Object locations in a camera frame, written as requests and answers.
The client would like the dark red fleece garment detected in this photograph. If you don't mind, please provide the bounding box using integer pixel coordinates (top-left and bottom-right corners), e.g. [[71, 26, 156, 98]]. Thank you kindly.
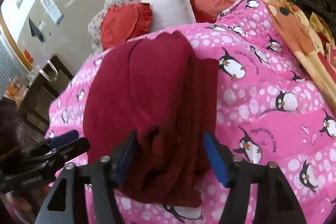
[[83, 31, 218, 207]]

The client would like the dark wooden console table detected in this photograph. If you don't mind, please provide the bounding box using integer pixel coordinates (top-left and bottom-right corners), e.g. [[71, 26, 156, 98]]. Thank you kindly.
[[18, 55, 73, 135]]

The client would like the orange gift box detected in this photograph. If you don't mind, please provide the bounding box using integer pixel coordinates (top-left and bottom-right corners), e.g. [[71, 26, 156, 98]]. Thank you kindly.
[[4, 77, 28, 107]]

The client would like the pink penguin blanket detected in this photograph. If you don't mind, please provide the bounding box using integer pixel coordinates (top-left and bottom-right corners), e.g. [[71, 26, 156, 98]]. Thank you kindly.
[[46, 0, 335, 223]]

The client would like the orange patterned blanket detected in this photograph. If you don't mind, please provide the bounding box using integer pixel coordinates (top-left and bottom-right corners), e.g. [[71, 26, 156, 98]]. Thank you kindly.
[[264, 0, 335, 113]]

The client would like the left red heart cushion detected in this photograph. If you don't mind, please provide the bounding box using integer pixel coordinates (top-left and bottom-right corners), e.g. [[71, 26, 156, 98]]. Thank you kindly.
[[101, 2, 153, 50]]

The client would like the white pillow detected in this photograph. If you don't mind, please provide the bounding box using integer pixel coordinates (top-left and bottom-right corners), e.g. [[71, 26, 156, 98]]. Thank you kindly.
[[141, 0, 196, 33]]

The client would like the white bag handle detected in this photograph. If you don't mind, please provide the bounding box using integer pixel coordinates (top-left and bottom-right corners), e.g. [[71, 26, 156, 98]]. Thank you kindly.
[[38, 60, 59, 83]]

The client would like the dark cloth on wall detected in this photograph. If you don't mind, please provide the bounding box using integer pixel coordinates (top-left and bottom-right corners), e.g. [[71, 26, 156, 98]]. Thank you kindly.
[[29, 18, 45, 43]]

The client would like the white wall poster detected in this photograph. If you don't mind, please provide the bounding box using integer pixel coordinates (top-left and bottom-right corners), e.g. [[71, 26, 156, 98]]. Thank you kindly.
[[40, 0, 64, 26]]

